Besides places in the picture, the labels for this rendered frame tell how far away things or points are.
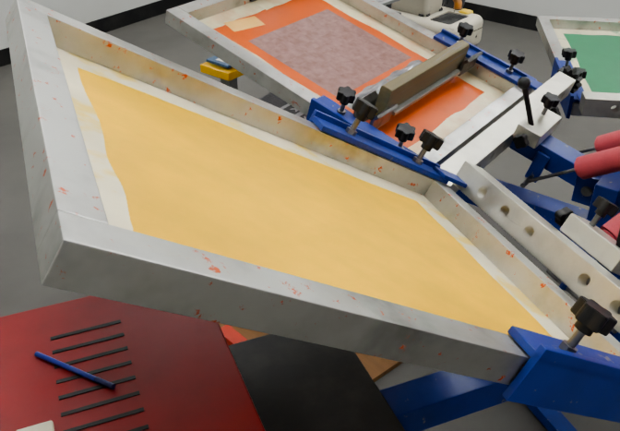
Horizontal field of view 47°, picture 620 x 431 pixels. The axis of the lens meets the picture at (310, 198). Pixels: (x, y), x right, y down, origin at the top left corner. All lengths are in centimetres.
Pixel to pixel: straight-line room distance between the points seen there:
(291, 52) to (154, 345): 102
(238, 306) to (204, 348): 50
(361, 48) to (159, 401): 125
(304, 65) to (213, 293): 134
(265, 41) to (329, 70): 19
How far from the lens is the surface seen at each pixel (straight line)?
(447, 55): 184
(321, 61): 187
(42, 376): 106
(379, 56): 196
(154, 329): 109
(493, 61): 203
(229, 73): 232
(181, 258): 53
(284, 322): 58
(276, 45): 189
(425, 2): 299
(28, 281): 313
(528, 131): 165
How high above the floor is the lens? 182
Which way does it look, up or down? 32 degrees down
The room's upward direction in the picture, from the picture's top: straight up
